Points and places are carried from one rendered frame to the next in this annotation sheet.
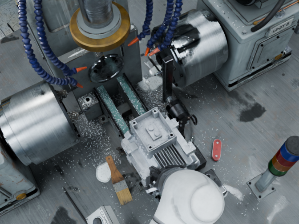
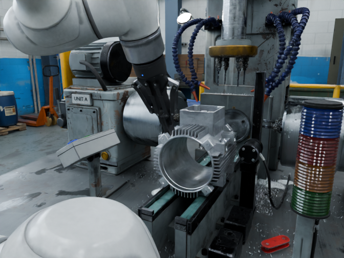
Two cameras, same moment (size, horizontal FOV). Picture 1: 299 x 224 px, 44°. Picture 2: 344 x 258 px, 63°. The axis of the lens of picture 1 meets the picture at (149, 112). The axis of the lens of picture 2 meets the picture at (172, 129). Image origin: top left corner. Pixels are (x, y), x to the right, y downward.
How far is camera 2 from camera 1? 1.08 m
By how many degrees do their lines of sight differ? 61
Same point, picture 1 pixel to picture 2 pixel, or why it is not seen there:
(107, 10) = (235, 23)
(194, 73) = (296, 132)
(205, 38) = not seen: hidden behind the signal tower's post
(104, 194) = (142, 198)
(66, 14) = (231, 76)
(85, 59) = (218, 101)
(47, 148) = (141, 114)
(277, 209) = not seen: outside the picture
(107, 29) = (229, 39)
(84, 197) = (129, 191)
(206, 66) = not seen: hidden behind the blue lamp
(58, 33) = (218, 87)
